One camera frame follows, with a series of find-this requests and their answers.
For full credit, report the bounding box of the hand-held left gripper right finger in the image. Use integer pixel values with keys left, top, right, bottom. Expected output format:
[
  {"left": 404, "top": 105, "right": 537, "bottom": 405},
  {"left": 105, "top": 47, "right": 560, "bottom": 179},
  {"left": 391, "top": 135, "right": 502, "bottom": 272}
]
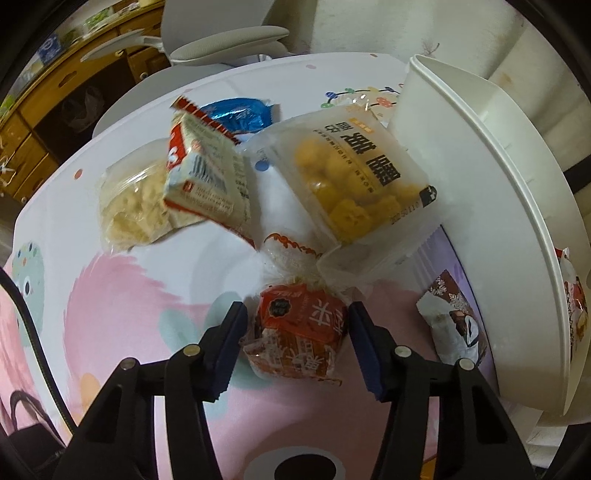
[{"left": 348, "top": 301, "right": 536, "bottom": 480}]

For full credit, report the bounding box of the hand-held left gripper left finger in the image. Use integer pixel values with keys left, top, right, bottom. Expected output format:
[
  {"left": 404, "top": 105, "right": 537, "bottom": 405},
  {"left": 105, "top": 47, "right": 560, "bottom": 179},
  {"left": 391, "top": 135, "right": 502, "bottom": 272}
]
[{"left": 54, "top": 301, "right": 250, "bottom": 480}]

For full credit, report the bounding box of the red rice cracker packet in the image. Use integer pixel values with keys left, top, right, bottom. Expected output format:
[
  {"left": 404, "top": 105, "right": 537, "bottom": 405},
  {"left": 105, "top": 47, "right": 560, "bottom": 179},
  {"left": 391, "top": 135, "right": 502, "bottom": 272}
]
[{"left": 241, "top": 282, "right": 348, "bottom": 387}]

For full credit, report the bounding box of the white plastic bin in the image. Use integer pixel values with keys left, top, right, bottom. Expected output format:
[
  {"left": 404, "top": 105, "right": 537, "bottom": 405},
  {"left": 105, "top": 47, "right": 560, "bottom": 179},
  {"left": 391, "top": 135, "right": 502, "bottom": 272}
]
[{"left": 387, "top": 54, "right": 591, "bottom": 417}]

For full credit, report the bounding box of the blue foil snack packet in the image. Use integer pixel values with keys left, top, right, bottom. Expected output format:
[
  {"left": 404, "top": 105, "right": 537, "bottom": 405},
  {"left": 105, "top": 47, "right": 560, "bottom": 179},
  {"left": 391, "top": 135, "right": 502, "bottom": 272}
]
[{"left": 198, "top": 97, "right": 281, "bottom": 145}]

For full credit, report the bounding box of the brown white snowflake packet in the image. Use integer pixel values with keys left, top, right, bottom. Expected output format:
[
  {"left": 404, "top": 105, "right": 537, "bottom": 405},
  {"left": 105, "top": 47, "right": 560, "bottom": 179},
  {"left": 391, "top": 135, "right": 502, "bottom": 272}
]
[{"left": 414, "top": 269, "right": 486, "bottom": 366}]

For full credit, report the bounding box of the clear packet with red trim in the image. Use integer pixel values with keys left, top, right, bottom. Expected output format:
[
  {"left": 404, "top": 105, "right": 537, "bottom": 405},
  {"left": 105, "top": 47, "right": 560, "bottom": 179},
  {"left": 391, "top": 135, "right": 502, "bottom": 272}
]
[{"left": 260, "top": 231, "right": 326, "bottom": 289}]

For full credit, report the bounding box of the pale cookie in clear packet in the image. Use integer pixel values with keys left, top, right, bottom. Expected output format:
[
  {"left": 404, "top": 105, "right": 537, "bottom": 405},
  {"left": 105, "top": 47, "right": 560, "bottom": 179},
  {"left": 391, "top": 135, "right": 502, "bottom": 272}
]
[{"left": 96, "top": 156, "right": 186, "bottom": 254}]

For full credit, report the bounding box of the yellow cubes clear packet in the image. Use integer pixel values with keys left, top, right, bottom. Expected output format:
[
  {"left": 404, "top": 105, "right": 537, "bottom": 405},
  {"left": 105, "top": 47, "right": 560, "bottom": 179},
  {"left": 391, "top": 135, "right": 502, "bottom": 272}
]
[{"left": 241, "top": 104, "right": 440, "bottom": 288}]

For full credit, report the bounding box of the red white striped packet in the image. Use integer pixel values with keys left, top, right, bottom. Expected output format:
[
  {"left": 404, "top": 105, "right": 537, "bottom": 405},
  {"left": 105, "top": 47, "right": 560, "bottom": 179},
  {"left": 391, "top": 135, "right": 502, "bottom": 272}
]
[{"left": 163, "top": 93, "right": 258, "bottom": 251}]

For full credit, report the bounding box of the red white cartoon packet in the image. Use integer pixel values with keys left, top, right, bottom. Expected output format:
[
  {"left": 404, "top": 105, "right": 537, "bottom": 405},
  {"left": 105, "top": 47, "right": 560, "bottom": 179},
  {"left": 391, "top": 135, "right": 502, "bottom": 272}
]
[{"left": 553, "top": 246, "right": 591, "bottom": 366}]

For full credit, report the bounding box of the wastebasket with plastic liner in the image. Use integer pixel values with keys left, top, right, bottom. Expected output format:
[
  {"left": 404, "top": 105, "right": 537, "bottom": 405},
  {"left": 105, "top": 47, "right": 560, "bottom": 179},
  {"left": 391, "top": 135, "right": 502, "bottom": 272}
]
[{"left": 59, "top": 85, "right": 105, "bottom": 134}]

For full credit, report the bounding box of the wooden desk with drawers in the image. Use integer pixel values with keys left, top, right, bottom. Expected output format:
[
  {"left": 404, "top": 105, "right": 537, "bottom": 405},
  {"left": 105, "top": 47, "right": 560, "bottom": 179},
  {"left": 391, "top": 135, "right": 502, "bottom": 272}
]
[{"left": 0, "top": 0, "right": 172, "bottom": 205}]

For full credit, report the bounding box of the grey office chair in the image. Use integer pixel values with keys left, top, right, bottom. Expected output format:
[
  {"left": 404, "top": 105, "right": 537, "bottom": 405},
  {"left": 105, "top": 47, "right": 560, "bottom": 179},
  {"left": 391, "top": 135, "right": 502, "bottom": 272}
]
[{"left": 79, "top": 0, "right": 320, "bottom": 140}]

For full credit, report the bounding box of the blue box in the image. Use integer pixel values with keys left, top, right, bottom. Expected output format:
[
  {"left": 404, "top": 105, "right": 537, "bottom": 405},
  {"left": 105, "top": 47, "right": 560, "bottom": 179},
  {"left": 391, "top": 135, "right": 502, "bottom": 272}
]
[{"left": 38, "top": 34, "right": 64, "bottom": 64}]

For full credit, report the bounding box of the black bag with strap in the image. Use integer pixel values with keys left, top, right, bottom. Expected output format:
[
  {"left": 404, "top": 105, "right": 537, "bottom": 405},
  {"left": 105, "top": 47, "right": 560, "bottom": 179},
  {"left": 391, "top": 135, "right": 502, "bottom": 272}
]
[{"left": 0, "top": 267, "right": 77, "bottom": 480}]

